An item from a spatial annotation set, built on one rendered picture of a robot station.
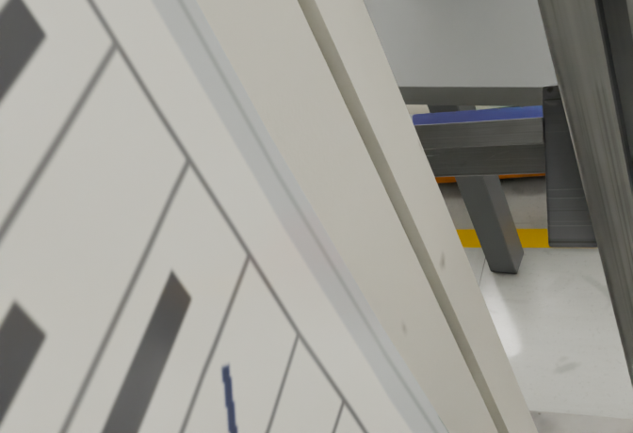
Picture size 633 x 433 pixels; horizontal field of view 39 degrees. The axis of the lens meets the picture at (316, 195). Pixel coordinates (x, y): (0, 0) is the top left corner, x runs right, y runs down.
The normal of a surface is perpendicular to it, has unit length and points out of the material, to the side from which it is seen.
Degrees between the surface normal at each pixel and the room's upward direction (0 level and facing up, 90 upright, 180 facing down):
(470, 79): 0
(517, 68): 0
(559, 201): 45
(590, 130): 90
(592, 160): 90
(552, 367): 0
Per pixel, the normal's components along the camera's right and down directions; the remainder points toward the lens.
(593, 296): -0.36, -0.66
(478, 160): -0.46, 0.07
